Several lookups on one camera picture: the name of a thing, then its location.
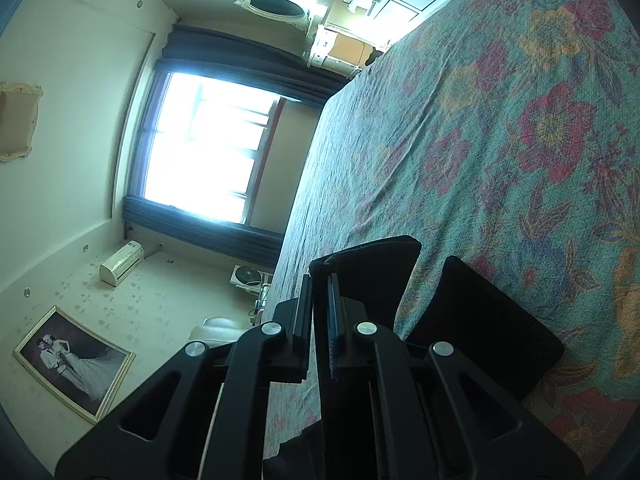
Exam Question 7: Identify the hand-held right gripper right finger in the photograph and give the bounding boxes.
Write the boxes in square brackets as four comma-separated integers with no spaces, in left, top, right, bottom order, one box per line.
[320,272,586,480]

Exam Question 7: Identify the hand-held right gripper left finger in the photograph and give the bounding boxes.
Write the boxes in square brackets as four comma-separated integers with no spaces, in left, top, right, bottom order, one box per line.
[55,274,313,480]

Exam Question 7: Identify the black pants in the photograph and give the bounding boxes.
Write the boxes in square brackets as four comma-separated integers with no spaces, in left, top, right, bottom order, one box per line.
[262,235,566,480]

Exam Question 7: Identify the white round-faced appliance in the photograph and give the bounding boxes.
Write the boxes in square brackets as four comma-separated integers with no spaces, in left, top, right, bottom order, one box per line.
[230,264,273,301]

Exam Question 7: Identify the cream padded headboard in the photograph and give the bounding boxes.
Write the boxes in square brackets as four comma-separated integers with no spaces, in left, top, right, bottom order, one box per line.
[189,316,251,346]

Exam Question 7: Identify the dark blue curtain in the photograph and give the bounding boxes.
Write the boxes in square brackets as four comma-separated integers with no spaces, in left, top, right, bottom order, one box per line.
[155,22,351,108]
[122,195,283,271]

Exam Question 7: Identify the white air conditioner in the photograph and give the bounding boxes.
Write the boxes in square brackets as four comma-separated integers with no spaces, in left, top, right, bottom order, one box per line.
[99,241,146,287]

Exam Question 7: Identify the bright window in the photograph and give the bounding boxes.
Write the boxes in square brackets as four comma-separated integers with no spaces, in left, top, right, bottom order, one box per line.
[142,72,286,226]

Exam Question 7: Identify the framed wedding photo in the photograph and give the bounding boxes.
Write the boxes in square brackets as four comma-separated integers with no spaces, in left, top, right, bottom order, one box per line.
[13,305,137,423]

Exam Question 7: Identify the floral bedspread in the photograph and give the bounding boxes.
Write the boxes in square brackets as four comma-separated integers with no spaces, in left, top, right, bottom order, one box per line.
[262,0,640,480]

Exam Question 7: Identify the cream dressing table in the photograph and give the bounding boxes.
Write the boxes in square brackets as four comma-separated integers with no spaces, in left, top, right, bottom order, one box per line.
[302,22,386,78]

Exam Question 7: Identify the ornate cream ceiling lamp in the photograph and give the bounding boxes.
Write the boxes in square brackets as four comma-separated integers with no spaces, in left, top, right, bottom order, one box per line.
[0,81,43,162]

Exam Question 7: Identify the oval mirror white frame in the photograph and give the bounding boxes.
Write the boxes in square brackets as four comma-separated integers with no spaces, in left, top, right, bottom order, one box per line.
[235,0,311,31]

